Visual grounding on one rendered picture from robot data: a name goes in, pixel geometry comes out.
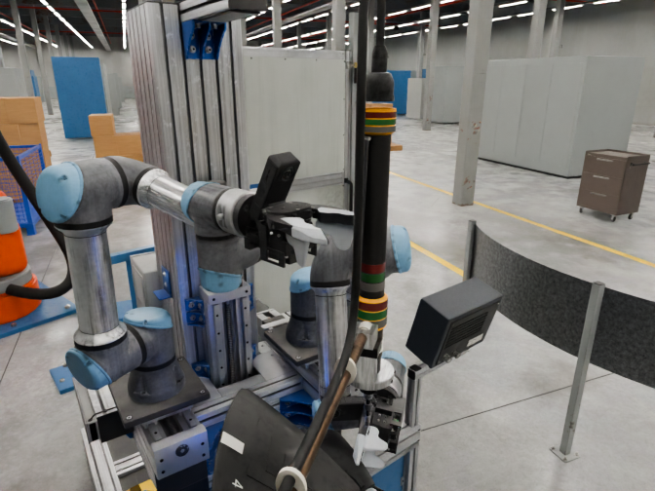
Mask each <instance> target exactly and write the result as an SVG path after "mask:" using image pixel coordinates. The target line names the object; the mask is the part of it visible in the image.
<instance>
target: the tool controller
mask: <svg viewBox="0 0 655 491"><path fill-rule="evenodd" d="M502 297H503V295H502V294H501V293H499V292H498V291H496V290H495V289H493V288H492V287H490V286H489V285H487V284H486V283H484V282H483V281H481V280H480V279H478V278H476V277H473V278H471V279H468V280H467V281H464V282H462V283H458V284H455V285H453V286H450V287H448V288H445V289H442V290H440V291H437V292H435V293H432V294H430V295H427V296H425V297H422V298H421V299H420V302H419V305H418V308H417V311H416V314H415V318H414V321H413V324H412V327H411V330H410V333H409V335H408V338H407V341H406V344H405V346H406V347H407V348H408V349H409V350H410V351H411V352H412V353H414V354H415V355H416V356H417V357H418V358H419V359H420V360H422V361H423V362H424V363H426V364H427V365H429V368H433V367H435V366H437V365H439V364H441V363H443V362H446V363H450V362H451V361H452V358H453V357H455V358H456V359H458V358H459V357H460V356H461V353H462V352H464V351H466V350H468V349H470V348H472V347H474V346H476V345H477V344H479V343H480V342H482V341H483V339H484V337H485V335H486V333H487V331H488V329H489V327H490V324H491V322H492V320H493V318H494V315H495V313H496V311H497V308H498V306H499V304H500V302H501V299H502Z"/></svg>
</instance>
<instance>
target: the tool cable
mask: <svg viewBox="0 0 655 491"><path fill-rule="evenodd" d="M368 2H369V0H359V17H358V51H357V92H356V139H355V186H354V229H353V264H352V287H351V303H350V314H349V322H348V329H347V334H346V339H345V344H344V347H343V351H342V354H341V357H340V358H339V359H338V360H337V361H336V363H335V365H334V369H333V370H334V374H333V377H332V379H331V381H330V384H329V386H328V388H327V391H326V393H325V396H324V398H323V400H322V402H321V404H320V406H319V408H318V410H317V412H316V414H315V416H314V418H313V420H312V422H311V424H310V427H309V429H308V431H307V433H306V435H305V437H304V438H303V440H302V442H301V444H300V446H299V448H298V450H297V452H296V454H295V456H294V458H293V460H292V462H291V464H290V466H289V467H285V468H282V469H281V470H280V471H279V473H278V475H277V478H276V489H277V491H291V490H292V488H293V487H294V488H296V490H297V491H307V484H306V480H305V478H304V476H303V475H302V473H301V470H302V468H303V465H304V463H305V461H306V459H307V457H308V454H309V452H310V450H311V448H312V446H313V444H314V441H315V439H316V437H317V435H318V433H319V430H320V428H321V426H322V424H323V422H324V420H325V418H326V416H327V414H328V410H329V408H330V406H331V404H332V401H333V399H334V397H335V395H336V392H337V390H338V387H339V385H340V383H341V380H342V378H343V375H344V372H345V370H348V371H349V372H350V374H351V378H350V380H349V383H348V385H349V384H351V383H352V382H353V381H354V380H355V378H356V375H357V367H356V365H355V363H354V362H353V360H352V359H350V356H351V352H352V348H353V344H354V339H355V334H356V328H357V320H358V312H359V299H360V283H361V261H362V232H363V197H364V163H365V126H366V58H367V29H368ZM385 8H386V0H377V9H376V46H384V40H385Z"/></svg>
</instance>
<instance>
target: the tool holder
mask: <svg viewBox="0 0 655 491"><path fill-rule="evenodd" d="M360 324H361V322H360V321H357V328H356V334H355V339H356V337H357V335H358V334H360V333H363V334H364V335H365V336H366V338H367V340H366V344H365V346H364V349H363V351H362V353H361V355H360V358H359V360H358V362H357V364H356V367H357V375H356V378H355V380H354V381H353V382H352V383H351V384H350V385H352V386H353V387H355V388H358V389H361V390H366V391H377V390H381V389H384V388H386V387H388V386H389V385H391V383H393V380H394V373H396V370H395V371H394V367H393V365H392V364H391V363H390V362H389V361H387V360H386V359H381V369H380V372H379V373H377V358H378V356H379V353H380V350H381V348H382V338H378V337H377V336H378V324H372V325H371V327H370V329H367V330H363V329H360V328H359V326H360ZM355 339H354V341H355Z"/></svg>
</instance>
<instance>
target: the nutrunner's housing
mask: <svg viewBox="0 0 655 491"><path fill-rule="evenodd" d="M387 63H388V52H387V48H386V46H374V47H373V51H372V54H371V72H370V73H367V75H366V101H375V102H384V101H394V100H395V98H394V79H393V77H392V74H391V73H388V72H387ZM377 337H378V338H382V348H381V350H380V353H379V356H378V358H377V373H379V372H380V369H381V357H382V350H383V329H381V330H379V331H378V336H377ZM360 391H361V392H362V393H364V394H366V395H372V394H375V393H376V392H377V391H366V390H361V389H360Z"/></svg>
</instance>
